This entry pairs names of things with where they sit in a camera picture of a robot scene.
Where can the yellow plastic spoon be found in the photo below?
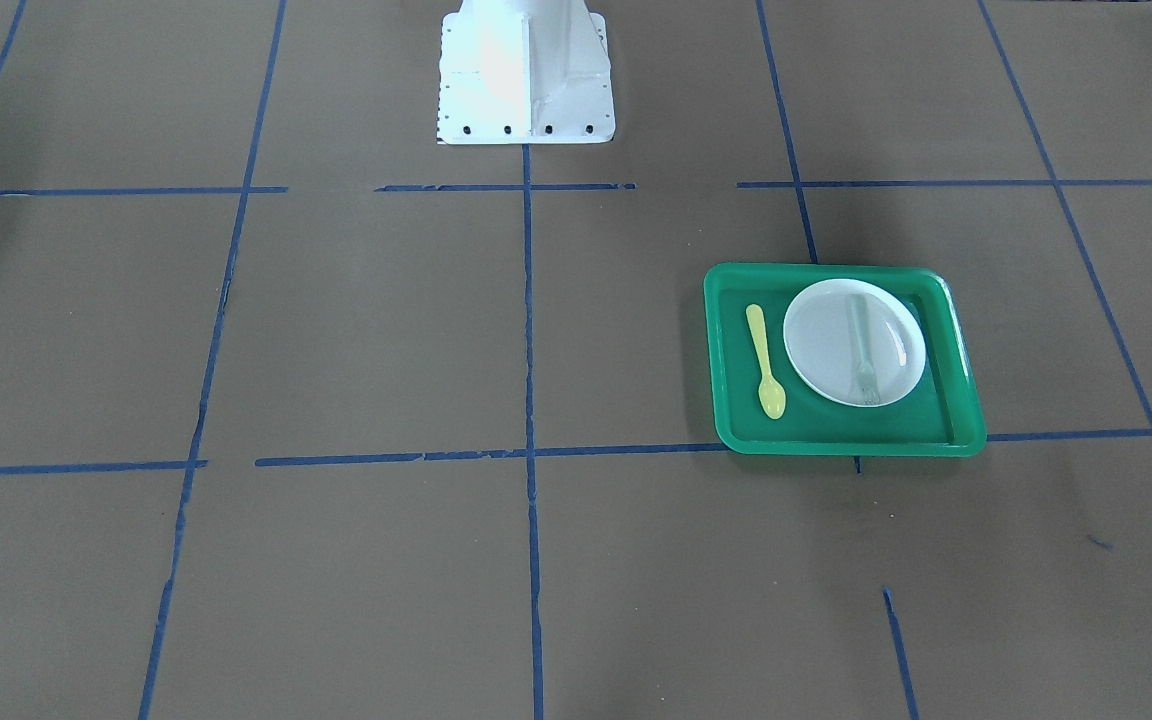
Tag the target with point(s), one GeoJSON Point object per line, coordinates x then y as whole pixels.
{"type": "Point", "coordinates": [772, 396]}

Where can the white round plate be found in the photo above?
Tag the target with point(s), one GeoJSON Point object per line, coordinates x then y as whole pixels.
{"type": "Point", "coordinates": [819, 346]}

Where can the pale green plastic fork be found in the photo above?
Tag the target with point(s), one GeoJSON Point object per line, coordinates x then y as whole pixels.
{"type": "Point", "coordinates": [862, 355]}

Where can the green plastic tray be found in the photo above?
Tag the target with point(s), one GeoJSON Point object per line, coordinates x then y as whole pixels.
{"type": "Point", "coordinates": [940, 418]}

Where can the white pedestal column with base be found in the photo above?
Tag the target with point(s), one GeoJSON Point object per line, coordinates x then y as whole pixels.
{"type": "Point", "coordinates": [515, 72]}

